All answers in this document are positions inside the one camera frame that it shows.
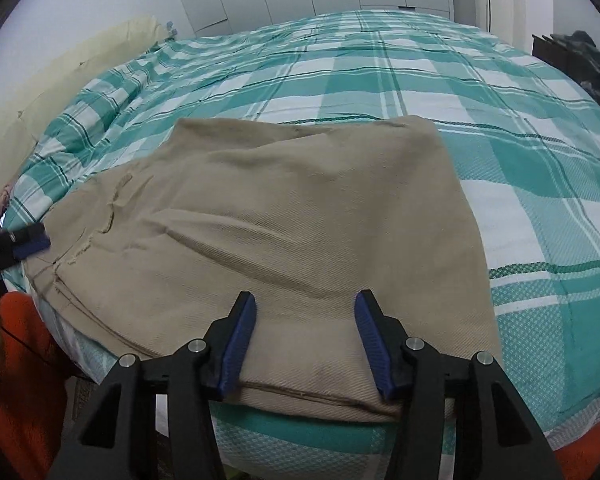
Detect pink cloth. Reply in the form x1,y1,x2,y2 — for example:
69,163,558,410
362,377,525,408
0,182,18,231

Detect dark wooden dresser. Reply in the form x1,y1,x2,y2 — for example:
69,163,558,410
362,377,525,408
531,32,581,78

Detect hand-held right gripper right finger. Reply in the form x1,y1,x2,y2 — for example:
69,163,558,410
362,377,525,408
355,289,566,480

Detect beige pants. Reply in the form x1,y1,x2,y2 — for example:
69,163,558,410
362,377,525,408
22,115,503,423

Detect black cable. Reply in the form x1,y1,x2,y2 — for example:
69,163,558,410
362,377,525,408
0,327,48,366

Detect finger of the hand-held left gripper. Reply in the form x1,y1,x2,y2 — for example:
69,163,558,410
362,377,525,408
7,223,51,262

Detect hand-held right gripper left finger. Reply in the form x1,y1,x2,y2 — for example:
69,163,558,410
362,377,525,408
47,291,257,480

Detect pile of clothes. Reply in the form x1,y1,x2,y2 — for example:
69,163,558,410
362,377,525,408
550,30,600,126

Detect bed with green checked duvet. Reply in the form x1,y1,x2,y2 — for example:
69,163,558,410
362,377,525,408
2,9,600,471

